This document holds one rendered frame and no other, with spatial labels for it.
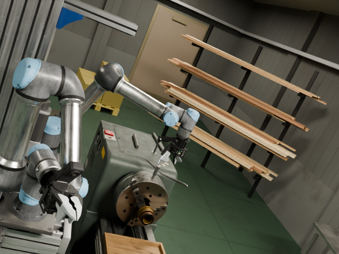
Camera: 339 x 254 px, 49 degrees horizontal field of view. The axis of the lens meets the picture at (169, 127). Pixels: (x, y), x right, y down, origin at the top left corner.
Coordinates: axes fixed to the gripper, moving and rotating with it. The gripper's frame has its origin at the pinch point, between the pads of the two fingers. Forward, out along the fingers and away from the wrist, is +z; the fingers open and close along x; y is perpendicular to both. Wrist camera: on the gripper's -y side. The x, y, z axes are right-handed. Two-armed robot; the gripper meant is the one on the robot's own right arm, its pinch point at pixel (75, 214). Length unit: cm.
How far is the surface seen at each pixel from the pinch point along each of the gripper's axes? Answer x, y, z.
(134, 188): -81, 30, -74
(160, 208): -99, 35, -65
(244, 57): -576, -104, -520
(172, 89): -340, 16, -400
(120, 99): -326, 87, -500
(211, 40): -541, -100, -606
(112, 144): -80, 23, -111
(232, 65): -596, -76, -560
